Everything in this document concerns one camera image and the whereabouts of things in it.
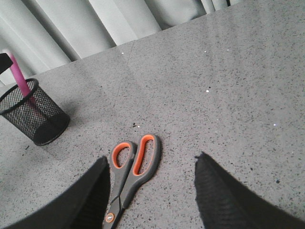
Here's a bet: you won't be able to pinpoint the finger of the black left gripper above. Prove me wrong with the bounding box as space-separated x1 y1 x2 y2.
0 53 13 74

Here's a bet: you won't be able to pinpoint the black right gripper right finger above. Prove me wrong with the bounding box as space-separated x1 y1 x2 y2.
194 152 305 229

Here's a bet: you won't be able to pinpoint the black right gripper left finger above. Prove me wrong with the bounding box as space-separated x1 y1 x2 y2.
6 156 111 229

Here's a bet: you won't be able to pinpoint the pink pen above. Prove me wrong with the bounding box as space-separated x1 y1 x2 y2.
7 50 38 115

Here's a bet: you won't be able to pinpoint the grey orange scissors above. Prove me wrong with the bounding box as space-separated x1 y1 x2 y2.
103 134 161 229

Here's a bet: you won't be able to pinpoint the black mesh pen holder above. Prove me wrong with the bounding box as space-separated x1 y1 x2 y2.
0 78 70 146

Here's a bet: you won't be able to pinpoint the grey curtain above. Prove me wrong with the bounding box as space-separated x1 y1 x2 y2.
0 0 235 77

